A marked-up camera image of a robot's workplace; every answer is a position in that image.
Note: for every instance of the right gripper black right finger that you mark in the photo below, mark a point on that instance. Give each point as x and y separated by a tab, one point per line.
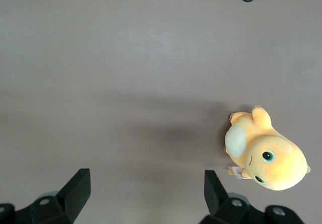
226	209

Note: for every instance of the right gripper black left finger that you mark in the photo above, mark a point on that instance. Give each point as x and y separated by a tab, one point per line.
65	204

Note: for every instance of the orange plush toy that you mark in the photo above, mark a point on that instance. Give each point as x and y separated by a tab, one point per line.
274	158

